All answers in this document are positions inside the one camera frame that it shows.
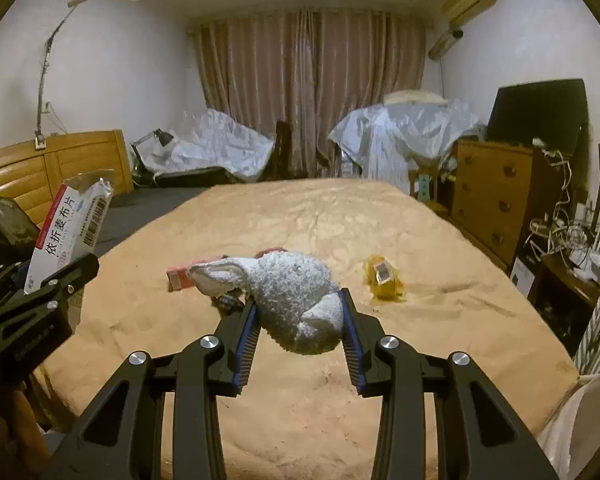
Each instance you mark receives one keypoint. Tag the cream pillow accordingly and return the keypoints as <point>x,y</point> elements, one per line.
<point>415,97</point>

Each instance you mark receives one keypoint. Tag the grey white sock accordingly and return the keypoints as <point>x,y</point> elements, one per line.
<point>290,285</point>

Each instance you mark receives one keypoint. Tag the silver plastic cover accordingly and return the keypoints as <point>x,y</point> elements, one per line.
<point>405,130</point>
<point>215,140</point>

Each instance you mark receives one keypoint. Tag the black television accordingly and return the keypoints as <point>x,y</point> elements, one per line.
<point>535,115</point>

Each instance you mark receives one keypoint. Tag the white pink medicine box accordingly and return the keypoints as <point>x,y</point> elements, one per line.
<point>60,240</point>

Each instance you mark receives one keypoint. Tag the white cardboard box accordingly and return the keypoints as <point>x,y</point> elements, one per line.
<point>520,277</point>

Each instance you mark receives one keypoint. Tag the black desk lamp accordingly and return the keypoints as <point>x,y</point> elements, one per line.
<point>162,137</point>

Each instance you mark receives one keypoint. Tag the small wooden chair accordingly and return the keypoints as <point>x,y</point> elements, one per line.
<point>422,185</point>

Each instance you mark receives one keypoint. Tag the beige air conditioner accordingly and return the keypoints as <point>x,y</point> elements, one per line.
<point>470,0</point>

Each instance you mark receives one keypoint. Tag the wooden chest of drawers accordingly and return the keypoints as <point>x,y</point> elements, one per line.
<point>490,195</point>

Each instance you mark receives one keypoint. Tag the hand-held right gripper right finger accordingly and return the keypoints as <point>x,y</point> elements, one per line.
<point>352,345</point>

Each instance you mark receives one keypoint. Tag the red flat box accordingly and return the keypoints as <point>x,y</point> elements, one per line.
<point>177,277</point>

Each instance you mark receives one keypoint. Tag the white plastic bucket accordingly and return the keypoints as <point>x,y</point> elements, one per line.
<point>590,425</point>

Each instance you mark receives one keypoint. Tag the yellow plastic wrapper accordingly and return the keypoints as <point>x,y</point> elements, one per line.
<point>380,290</point>

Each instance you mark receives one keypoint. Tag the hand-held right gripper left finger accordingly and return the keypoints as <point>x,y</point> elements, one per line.
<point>247,345</point>

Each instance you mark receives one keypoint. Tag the dark grey bed sheet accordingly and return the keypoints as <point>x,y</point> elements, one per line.
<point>145,210</point>

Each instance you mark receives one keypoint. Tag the wooden headboard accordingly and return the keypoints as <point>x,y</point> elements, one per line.
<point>80,155</point>

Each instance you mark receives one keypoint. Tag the person's left forearm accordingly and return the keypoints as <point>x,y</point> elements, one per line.
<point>20,420</point>

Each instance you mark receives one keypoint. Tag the brown curtain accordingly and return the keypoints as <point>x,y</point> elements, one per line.
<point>305,85</point>

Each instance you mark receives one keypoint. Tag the dark wooden side table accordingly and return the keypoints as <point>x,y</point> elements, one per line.
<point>565,285</point>

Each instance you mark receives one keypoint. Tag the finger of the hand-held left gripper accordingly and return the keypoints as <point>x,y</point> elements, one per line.
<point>75,267</point>
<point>0,280</point>

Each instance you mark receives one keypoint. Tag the black plastic bag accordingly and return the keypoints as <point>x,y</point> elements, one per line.
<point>5,225</point>

